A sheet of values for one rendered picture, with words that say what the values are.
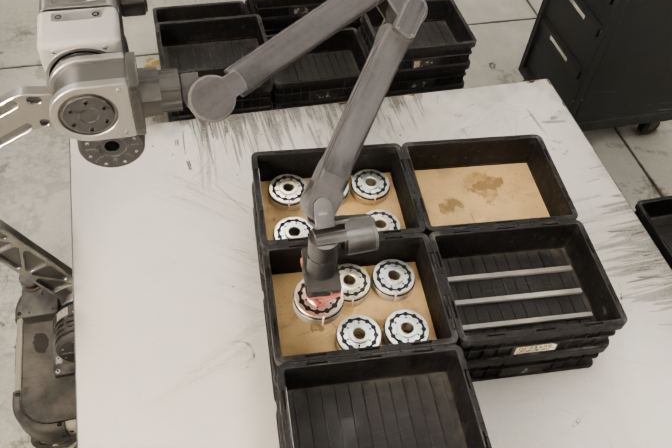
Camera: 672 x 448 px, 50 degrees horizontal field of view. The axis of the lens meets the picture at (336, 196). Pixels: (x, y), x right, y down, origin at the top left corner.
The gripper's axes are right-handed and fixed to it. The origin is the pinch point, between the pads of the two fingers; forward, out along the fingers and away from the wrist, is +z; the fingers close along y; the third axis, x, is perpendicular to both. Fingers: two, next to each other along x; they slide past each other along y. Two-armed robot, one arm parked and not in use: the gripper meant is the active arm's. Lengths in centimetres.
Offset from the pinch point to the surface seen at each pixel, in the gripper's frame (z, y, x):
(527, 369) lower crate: 32, -8, -52
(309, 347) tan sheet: 22.7, -0.5, 1.0
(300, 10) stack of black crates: 57, 168, -21
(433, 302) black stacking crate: 18.8, 5.3, -28.9
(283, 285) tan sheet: 22.9, 16.5, 4.8
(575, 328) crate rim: 13, -8, -57
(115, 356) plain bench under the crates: 35, 9, 46
